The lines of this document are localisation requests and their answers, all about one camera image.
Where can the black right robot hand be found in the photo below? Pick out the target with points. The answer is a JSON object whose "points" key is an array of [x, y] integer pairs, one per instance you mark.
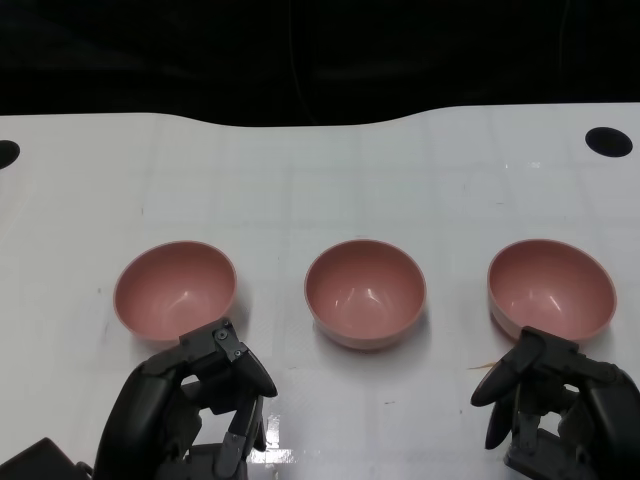
{"points": [[605, 400]]}

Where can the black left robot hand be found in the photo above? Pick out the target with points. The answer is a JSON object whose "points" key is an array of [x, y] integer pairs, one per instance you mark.
{"points": [[150, 400]]}

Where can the pink plastic bowl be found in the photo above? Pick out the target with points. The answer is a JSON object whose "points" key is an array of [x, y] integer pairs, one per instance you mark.
{"points": [[365, 290], [170, 285], [550, 285]]}

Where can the black round table grommet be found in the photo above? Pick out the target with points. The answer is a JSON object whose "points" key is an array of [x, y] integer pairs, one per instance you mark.
{"points": [[608, 142], [7, 154]]}

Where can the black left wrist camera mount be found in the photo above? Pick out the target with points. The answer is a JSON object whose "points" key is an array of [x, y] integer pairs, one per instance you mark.
{"points": [[40, 462]]}

